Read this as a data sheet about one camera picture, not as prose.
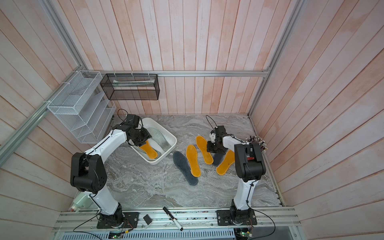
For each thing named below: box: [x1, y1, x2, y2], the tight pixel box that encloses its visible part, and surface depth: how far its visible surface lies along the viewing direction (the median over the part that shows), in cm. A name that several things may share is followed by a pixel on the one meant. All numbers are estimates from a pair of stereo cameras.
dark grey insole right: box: [212, 153, 226, 167], surface depth 97 cm
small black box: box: [143, 214, 153, 225], surface depth 76 cm
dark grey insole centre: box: [172, 151, 199, 186], surface depth 94 cm
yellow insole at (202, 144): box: [195, 135, 214, 165], surface depth 102 cm
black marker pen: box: [162, 206, 184, 231], surface depth 74 cm
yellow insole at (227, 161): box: [216, 149, 235, 176], surface depth 94 cm
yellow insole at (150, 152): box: [138, 140, 158, 160], surface depth 98 cm
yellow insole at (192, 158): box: [186, 144, 201, 178], surface depth 97 cm
